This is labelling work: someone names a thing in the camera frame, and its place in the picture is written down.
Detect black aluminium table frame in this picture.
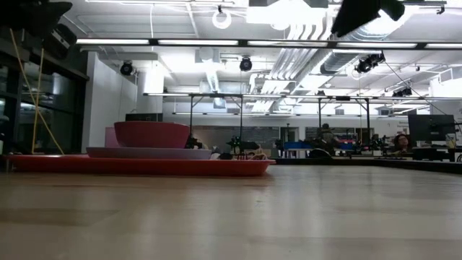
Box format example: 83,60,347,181
270,157,462,175

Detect lavender plastic plate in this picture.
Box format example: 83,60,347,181
85,147,213,161

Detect black computer monitor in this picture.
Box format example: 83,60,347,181
124,112,164,123
408,114,457,142

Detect pink plastic mug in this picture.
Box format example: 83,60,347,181
105,126,118,148

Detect dark pink plastic bowl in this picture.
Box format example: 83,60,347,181
113,121,191,150

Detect black background rig frame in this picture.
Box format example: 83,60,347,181
316,95,372,137
188,92,245,145

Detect red plastic tray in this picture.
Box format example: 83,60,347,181
3,154,277,178

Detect person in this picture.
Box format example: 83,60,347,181
393,134,411,153
320,123,336,146

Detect black overhead light bar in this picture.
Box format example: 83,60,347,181
75,38,462,51

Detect white round pendant lamp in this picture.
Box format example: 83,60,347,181
211,5,232,30

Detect thin yellow cord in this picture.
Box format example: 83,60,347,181
9,28,65,155

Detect blue storage bins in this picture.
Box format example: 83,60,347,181
283,141,312,150

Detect black ceiling camera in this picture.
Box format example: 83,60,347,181
354,51,387,74

